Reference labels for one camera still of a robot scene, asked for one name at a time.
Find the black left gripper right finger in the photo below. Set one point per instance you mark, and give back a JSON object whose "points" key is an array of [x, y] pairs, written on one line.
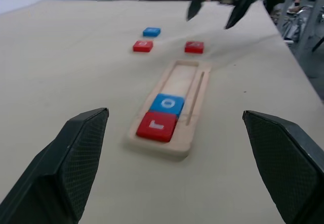
{"points": [[288, 163]]}

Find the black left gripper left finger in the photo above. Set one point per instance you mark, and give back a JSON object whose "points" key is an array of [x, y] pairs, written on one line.
{"points": [[53, 173]]}

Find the red letter block o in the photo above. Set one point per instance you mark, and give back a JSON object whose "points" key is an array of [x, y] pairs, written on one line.
{"points": [[143, 46]]}

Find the long wooden letter tray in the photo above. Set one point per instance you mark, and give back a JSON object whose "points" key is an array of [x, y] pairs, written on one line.
{"points": [[177, 82]]}

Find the blue letter block o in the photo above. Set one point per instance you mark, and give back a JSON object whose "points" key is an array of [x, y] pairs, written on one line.
{"points": [[167, 104]]}

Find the red letter block r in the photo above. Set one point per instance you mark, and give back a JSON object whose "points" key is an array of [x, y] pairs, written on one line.
{"points": [[157, 126]]}

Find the grey metal table frame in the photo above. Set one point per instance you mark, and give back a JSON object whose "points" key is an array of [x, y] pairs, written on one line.
{"points": [[310, 19]]}

